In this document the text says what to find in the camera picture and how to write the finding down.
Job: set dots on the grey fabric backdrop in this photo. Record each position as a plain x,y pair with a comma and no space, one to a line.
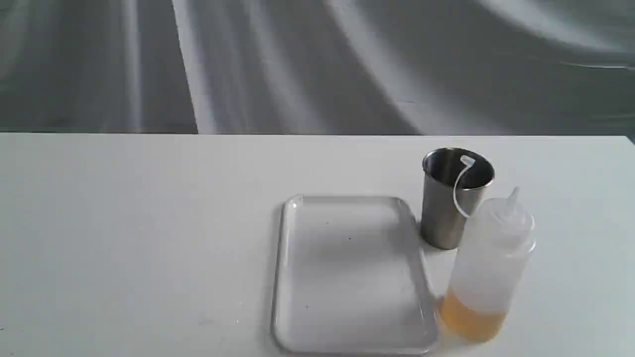
318,67

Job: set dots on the stainless steel cup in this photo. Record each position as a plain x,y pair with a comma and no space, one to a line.
444,213

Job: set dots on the translucent squeeze bottle amber liquid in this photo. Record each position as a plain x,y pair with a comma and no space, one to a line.
491,257

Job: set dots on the clear plastic tray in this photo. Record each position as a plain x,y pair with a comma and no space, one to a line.
351,280

